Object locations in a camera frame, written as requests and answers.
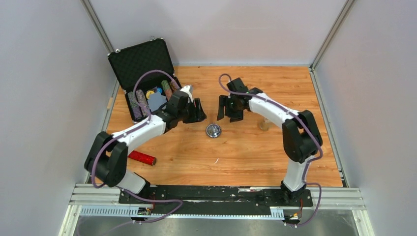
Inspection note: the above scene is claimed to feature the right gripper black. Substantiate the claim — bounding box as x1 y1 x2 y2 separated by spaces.
218 94 244 122

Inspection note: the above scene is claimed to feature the orange black chip stack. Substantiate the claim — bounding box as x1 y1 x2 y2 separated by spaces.
170 80 181 92

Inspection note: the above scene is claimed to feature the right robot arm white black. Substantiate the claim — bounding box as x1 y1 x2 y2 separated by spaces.
217 78 323 206

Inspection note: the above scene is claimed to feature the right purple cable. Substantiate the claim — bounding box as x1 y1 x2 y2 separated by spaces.
218 73 324 228

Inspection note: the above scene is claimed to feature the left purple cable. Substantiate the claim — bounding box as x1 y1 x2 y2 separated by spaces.
90 69 184 225

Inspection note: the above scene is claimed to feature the pink green chip stack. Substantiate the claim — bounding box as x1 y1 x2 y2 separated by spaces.
161 80 173 100

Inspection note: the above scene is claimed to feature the yellow dealer button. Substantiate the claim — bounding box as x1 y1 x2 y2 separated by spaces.
146 90 155 100

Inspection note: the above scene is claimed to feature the clear pill bottle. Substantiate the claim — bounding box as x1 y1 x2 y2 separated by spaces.
258 118 273 131

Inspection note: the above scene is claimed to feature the black poker chip case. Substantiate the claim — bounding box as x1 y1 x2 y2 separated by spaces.
107 36 185 123

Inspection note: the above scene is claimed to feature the red glitter tube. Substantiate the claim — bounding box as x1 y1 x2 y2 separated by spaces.
128 150 156 166

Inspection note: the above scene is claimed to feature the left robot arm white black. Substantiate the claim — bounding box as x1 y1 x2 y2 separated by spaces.
84 91 207 203

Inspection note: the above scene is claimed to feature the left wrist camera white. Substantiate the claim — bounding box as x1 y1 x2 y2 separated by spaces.
180 85 194 102

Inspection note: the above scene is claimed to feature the purple cable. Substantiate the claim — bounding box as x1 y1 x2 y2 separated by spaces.
90 69 184 225
218 73 324 228

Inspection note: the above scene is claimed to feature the blue playing card deck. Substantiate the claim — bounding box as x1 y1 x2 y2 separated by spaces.
148 92 167 112

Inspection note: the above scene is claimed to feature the purple chip stack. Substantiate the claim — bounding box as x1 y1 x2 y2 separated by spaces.
136 89 150 117

